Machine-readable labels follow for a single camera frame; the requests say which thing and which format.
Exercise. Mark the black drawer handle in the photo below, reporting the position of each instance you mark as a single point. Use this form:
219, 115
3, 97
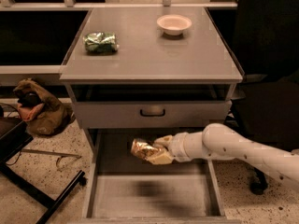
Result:
152, 113

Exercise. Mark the open grey middle drawer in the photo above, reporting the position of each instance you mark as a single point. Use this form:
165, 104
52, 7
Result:
122, 189

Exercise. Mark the white paper bowl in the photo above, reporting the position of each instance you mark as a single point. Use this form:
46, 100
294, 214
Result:
174, 24

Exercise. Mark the grey top drawer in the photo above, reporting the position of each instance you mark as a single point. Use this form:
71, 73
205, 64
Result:
114, 115

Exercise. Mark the crushed green soda can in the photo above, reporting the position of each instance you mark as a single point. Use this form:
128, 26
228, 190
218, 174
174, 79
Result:
101, 42

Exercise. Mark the grey drawer cabinet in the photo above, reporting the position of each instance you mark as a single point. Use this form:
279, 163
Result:
151, 66

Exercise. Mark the crushed orange soda can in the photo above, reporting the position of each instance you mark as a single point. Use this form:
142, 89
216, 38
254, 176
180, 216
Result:
143, 149

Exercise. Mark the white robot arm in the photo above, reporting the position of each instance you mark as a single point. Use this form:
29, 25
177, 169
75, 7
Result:
219, 142

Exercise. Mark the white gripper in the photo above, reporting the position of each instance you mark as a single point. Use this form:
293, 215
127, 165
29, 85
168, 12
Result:
177, 147

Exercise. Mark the black chair left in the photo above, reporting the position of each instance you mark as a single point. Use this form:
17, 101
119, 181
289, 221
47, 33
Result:
50, 164

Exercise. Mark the brown backpack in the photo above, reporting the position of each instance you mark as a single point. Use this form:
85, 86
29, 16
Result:
43, 112

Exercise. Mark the black office chair right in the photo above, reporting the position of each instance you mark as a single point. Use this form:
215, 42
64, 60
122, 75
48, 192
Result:
264, 37

